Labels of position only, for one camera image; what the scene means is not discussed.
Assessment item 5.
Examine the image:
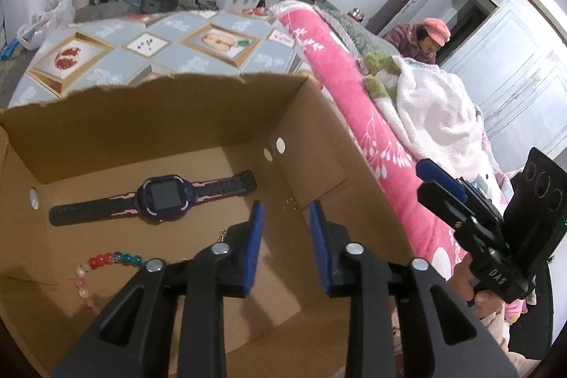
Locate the white plastic bag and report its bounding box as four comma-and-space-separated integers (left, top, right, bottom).
18, 0, 76, 50

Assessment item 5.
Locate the colourful beaded bracelet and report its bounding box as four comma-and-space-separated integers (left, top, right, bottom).
74, 250, 147, 317

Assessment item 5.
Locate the green plush toy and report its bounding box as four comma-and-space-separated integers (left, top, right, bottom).
363, 52, 402, 100

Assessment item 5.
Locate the white wardrobe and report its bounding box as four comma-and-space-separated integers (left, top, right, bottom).
438, 0, 567, 166

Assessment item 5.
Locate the large cardboard box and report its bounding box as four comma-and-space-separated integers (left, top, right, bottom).
0, 72, 426, 378

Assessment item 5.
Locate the white fleece blanket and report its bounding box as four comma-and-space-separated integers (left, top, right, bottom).
396, 55, 488, 175

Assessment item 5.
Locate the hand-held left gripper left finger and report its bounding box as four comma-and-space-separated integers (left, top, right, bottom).
52, 200, 265, 378

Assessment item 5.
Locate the fruit print tablecloth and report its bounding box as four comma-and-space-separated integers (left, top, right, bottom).
9, 8, 320, 108

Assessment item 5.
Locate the purple black smartwatch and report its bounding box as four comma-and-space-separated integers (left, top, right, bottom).
49, 171, 258, 227

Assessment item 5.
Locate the person's right hand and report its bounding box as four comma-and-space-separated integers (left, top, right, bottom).
449, 260, 506, 319

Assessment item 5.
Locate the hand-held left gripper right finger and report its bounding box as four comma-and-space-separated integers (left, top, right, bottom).
309, 201, 519, 378

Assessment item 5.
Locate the grey floral quilt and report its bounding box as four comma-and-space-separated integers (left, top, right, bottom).
319, 6, 399, 51

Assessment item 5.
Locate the blue toy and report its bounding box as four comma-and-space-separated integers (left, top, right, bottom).
0, 37, 21, 61

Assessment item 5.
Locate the pink floral blanket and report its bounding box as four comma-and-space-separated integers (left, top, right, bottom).
269, 0, 539, 326

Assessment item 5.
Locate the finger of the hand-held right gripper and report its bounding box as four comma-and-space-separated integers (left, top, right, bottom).
417, 181, 510, 255
416, 159, 488, 206

